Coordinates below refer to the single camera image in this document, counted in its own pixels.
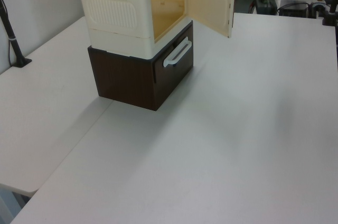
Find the dark brown drawer box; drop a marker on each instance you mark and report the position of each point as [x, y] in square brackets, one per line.
[124, 81]

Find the black camera stand pole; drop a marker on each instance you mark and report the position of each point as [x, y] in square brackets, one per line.
[13, 43]

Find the cream cabinet door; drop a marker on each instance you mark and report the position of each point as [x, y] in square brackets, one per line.
[208, 4]

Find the emergency stop button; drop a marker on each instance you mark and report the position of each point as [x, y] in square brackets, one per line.
[319, 3]

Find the black controller box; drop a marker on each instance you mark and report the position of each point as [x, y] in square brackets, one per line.
[293, 8]

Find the black power box green switch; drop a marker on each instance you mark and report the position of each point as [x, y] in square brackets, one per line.
[268, 6]

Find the dark brown drawer front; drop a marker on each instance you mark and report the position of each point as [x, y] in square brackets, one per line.
[171, 72]

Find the cream plastic cabinet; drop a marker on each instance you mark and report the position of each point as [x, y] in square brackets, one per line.
[113, 10]

